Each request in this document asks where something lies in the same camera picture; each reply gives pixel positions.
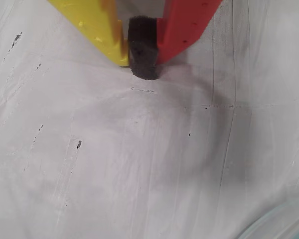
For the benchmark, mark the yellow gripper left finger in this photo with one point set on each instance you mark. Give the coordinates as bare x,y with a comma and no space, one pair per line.
97,25

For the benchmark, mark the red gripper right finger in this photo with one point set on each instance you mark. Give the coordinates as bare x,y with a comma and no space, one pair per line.
184,27

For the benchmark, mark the glass bowl with teal rim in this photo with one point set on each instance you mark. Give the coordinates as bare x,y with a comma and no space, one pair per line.
284,221

